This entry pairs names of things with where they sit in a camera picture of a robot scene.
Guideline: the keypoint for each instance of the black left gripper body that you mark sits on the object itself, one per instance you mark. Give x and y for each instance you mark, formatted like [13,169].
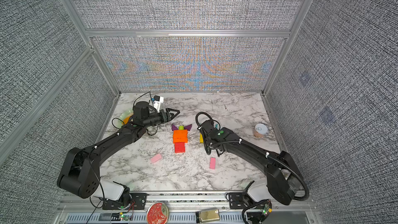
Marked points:
[158,119]

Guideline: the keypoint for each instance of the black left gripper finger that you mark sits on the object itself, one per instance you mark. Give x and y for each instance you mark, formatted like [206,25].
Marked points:
[170,118]
[172,112]

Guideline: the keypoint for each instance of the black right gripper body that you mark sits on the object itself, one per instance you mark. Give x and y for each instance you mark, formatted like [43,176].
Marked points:
[208,144]

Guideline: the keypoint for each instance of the orange block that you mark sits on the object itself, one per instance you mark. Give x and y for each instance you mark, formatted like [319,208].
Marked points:
[180,136]
[180,141]
[180,132]

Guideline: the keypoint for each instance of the red block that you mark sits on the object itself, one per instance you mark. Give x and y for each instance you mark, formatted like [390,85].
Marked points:
[179,150]
[179,146]

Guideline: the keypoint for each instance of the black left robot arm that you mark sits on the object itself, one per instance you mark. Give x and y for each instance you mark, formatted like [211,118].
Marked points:
[80,173]

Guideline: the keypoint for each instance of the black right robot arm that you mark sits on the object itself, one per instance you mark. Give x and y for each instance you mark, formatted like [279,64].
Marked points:
[285,182]

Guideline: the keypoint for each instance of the pink block right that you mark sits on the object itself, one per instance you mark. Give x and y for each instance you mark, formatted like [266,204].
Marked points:
[212,163]

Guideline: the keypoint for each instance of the pink block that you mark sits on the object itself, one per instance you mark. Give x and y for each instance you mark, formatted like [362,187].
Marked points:
[156,158]
[212,163]

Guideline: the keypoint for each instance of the toy orange slice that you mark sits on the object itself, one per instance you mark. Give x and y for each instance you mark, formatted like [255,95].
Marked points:
[126,120]

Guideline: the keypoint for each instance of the green wavy plate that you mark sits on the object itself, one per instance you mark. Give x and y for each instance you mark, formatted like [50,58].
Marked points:
[125,114]

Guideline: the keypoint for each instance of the pink block left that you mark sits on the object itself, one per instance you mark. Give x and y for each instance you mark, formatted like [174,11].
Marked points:
[156,158]

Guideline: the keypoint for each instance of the white lidded cup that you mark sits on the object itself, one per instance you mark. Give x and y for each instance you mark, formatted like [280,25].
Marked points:
[260,130]

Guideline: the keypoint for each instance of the gold metal box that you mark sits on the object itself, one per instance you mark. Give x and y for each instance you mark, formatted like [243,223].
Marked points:
[207,215]

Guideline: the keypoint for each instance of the red round tin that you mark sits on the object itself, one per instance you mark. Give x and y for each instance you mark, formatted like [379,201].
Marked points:
[158,213]

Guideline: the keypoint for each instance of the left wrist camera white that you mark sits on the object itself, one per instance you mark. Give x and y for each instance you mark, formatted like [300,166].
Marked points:
[157,102]

